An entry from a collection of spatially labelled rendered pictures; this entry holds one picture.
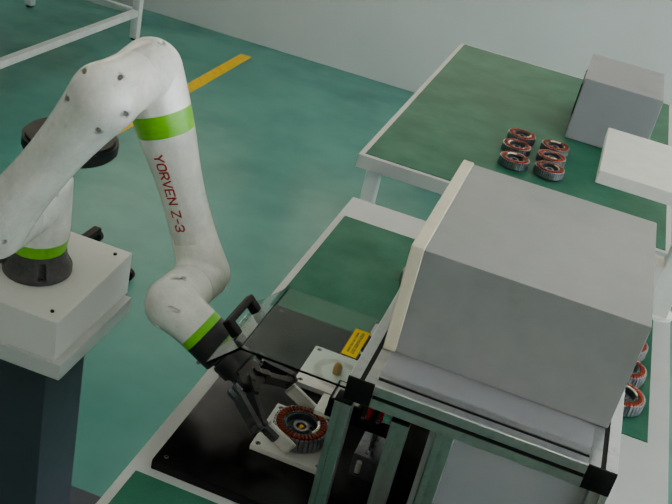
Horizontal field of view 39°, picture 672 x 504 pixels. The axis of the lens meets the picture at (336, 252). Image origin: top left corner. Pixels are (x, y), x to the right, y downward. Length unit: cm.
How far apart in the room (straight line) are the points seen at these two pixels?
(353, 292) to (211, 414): 68
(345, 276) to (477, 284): 106
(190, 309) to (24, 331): 41
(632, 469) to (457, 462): 71
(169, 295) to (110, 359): 155
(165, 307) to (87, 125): 38
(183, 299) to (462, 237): 56
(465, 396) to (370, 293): 97
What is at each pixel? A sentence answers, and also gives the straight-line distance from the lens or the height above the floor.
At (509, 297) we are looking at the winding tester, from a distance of 154.
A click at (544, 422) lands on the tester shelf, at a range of 160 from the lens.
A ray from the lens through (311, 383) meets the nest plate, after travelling 208.
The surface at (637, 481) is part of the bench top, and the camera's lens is 221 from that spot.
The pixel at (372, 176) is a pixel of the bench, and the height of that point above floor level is 67.
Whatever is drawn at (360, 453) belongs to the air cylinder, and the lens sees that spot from 187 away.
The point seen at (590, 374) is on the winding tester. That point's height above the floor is 120.
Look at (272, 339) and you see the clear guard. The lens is 168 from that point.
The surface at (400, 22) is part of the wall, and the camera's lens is 651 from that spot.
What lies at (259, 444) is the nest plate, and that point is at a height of 78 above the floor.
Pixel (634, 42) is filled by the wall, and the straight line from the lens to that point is 633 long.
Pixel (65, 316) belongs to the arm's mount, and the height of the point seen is 84.
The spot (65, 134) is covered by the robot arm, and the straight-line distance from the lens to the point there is 173.
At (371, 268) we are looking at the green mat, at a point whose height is 75.
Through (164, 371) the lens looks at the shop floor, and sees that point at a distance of 334.
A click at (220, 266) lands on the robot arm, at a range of 195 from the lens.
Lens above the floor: 200
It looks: 28 degrees down
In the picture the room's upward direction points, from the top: 13 degrees clockwise
